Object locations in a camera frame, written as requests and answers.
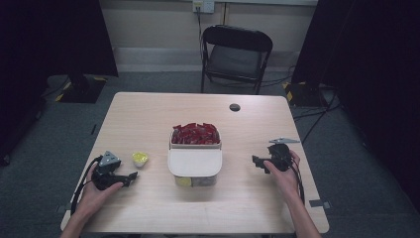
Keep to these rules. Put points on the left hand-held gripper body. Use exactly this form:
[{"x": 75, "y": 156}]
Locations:
[{"x": 105, "y": 177}]

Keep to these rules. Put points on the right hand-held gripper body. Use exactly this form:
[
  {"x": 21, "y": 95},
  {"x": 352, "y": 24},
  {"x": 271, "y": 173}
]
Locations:
[{"x": 280, "y": 157}]

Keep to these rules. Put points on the yellow jelly cup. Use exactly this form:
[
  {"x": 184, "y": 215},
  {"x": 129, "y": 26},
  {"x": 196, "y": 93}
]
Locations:
[{"x": 140, "y": 158}]

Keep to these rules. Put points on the clear storage box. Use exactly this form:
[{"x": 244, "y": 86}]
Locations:
[{"x": 194, "y": 158}]

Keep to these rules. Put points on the white box lid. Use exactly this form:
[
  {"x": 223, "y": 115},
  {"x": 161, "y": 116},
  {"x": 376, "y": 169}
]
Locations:
[{"x": 194, "y": 162}]

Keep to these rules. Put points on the person's left hand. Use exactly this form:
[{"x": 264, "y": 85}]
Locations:
[{"x": 94, "y": 198}]

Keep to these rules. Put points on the person's right hand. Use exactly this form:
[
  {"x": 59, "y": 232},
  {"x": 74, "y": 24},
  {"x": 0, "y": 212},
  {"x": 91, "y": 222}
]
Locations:
[{"x": 284, "y": 181}]

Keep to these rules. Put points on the grey tape strip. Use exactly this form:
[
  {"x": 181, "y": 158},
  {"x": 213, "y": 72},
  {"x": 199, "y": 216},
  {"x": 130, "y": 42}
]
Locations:
[
  {"x": 319, "y": 203},
  {"x": 64, "y": 208}
]

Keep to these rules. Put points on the yellow cup inside box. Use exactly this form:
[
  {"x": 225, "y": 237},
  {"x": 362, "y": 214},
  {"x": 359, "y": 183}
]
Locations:
[{"x": 183, "y": 181}]

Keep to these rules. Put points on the pile of red packets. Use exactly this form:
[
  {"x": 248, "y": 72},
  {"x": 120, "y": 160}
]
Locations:
[{"x": 195, "y": 134}]

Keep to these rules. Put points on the black stand base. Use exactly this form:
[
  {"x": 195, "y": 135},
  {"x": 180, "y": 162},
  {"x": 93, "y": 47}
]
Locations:
[
  {"x": 81, "y": 89},
  {"x": 305, "y": 94}
]

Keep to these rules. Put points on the black folding chair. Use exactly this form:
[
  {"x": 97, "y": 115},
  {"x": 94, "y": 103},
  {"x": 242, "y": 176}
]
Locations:
[{"x": 236, "y": 58}]

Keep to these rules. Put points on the black curtain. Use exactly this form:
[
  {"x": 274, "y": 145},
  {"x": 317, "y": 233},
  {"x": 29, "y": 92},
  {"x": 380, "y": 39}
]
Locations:
[
  {"x": 49, "y": 36},
  {"x": 369, "y": 49}
]

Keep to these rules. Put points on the white wall outlet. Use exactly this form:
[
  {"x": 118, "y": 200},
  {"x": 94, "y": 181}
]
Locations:
[{"x": 203, "y": 6}]

